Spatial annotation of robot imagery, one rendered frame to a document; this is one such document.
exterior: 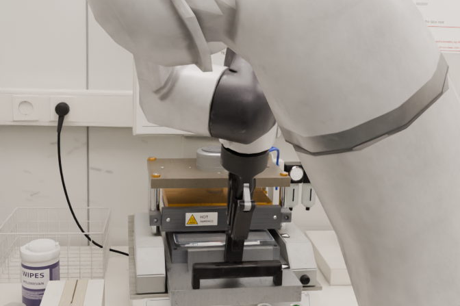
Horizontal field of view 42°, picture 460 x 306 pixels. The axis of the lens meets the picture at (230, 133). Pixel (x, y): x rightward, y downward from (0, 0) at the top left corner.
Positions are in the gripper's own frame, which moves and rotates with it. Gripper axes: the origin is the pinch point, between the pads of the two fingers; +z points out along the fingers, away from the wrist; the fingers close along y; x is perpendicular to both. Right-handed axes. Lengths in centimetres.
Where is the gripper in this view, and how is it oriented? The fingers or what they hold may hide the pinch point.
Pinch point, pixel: (234, 245)
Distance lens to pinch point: 103.3
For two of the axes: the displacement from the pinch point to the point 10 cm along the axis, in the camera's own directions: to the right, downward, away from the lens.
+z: -0.8, 8.7, 4.9
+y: 1.4, 5.0, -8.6
